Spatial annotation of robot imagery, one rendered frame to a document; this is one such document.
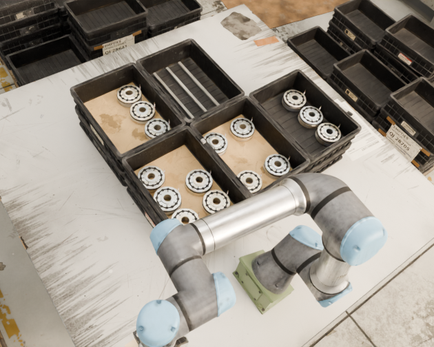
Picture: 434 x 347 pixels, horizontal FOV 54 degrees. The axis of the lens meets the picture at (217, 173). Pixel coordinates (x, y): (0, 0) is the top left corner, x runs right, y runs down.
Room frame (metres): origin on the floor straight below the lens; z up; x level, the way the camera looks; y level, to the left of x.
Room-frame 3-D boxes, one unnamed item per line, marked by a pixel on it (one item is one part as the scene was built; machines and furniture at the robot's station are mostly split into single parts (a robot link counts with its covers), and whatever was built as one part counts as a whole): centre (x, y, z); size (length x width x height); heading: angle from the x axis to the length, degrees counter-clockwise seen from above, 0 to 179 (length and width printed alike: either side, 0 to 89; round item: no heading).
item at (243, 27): (1.95, 0.04, 0.71); 0.22 x 0.19 x 0.01; 45
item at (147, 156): (0.77, 0.11, 0.87); 0.40 x 0.30 x 0.11; 47
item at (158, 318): (0.17, 0.05, 1.40); 0.09 x 0.08 x 0.11; 130
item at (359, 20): (2.58, -0.79, 0.31); 0.40 x 0.30 x 0.34; 46
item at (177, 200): (0.72, 0.16, 0.86); 0.10 x 0.10 x 0.01
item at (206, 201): (0.75, -0.02, 0.86); 0.10 x 0.10 x 0.01
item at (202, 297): (0.24, -0.02, 1.40); 0.11 x 0.11 x 0.08; 40
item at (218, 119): (0.99, -0.10, 0.87); 0.40 x 0.30 x 0.11; 47
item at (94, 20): (2.00, 0.83, 0.37); 0.40 x 0.30 x 0.45; 135
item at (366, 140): (1.37, -0.57, 0.70); 0.33 x 0.23 x 0.01; 45
